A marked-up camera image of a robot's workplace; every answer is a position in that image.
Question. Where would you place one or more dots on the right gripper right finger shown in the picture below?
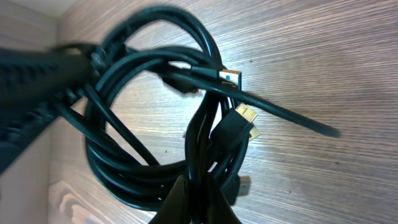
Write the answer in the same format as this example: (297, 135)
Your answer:
(218, 210)

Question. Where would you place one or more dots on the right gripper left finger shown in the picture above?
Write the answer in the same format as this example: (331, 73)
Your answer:
(177, 207)

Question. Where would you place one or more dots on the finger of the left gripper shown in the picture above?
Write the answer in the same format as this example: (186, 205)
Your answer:
(29, 80)

